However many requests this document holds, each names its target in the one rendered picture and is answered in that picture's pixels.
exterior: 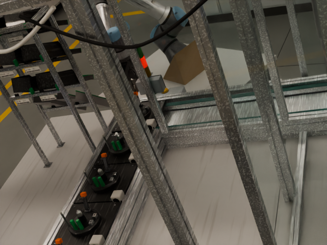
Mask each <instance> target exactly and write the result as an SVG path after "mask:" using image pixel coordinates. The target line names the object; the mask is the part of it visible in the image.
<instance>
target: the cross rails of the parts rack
mask: <svg viewBox="0 0 327 245"><path fill-rule="evenodd" d="M49 31H50V30H48V29H45V28H44V29H42V30H39V31H37V34H40V33H44V32H49ZM18 35H23V36H24V37H25V36H27V35H28V32H27V31H26V30H21V31H16V32H12V33H11V34H3V35H1V36H0V39H3V41H7V40H8V39H7V38H9V37H14V36H18ZM67 59H68V58H67V56H62V57H57V58H56V59H52V58H51V61H52V62H56V61H62V60H67ZM42 64H45V61H44V62H42V61H36V62H31V63H28V64H20V65H18V67H16V66H9V67H5V68H3V69H0V72H3V71H9V70H16V69H21V68H26V67H32V66H37V65H42ZM75 87H81V84H80V83H76V84H72V85H70V86H65V88H66V89H67V88H75ZM34 92H35V93H34V94H33V95H32V94H31V93H29V94H22V95H19V96H17V97H15V96H10V97H9V99H10V100H16V99H23V98H29V97H36V96H42V95H48V94H55V93H61V92H60V90H57V89H56V88H47V89H44V92H42V93H40V92H39V90H38V91H34Z"/></svg>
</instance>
